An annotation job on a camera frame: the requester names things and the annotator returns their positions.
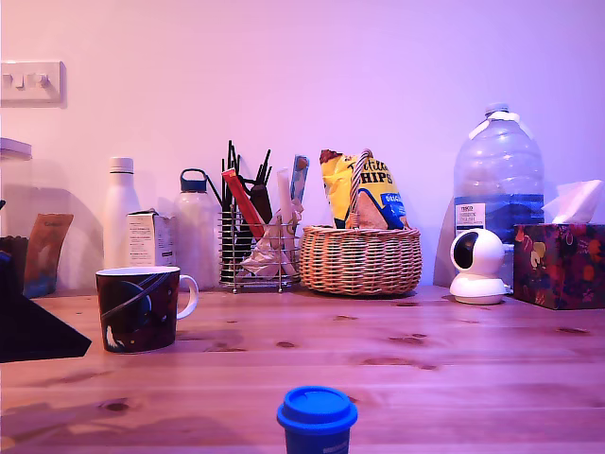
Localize blue coffee capsule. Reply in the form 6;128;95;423
276;386;359;454

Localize brown paper pouch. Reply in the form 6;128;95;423
23;213;76;299

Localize dark scalloped container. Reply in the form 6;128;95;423
0;235;29;266

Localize dark planet print mug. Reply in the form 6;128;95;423
95;266;199;355

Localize white printed carton box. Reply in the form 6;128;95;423
126;210;179;269

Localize white metal bottle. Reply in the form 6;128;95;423
102;157;143;270

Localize clear bottle with blue cap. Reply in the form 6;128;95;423
173;168;219;290

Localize red stick sachet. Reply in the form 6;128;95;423
221;168;266;240

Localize crumpled white packets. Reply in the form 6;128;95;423
240;198;303;278

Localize brown stick sachet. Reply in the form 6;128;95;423
250;183;274;224

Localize white stick sachet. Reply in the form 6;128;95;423
277;168;292;223

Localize blue and orange sachet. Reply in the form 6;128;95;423
289;154;311;202

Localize yellow tortilla chips bag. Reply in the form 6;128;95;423
319;148;411;231

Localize large clear water bottle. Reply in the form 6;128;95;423
453;102;545;288

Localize dark floral tissue box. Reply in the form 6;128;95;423
512;222;605;311

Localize white tissue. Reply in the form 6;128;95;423
541;179;605;226

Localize white wall switch plate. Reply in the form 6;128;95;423
0;61;67;109

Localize wire utensil holder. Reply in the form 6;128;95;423
218;210;303;293

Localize wicker basket with handle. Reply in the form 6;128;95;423
299;148;423;297

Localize small white round camera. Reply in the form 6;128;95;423
448;228;507;306

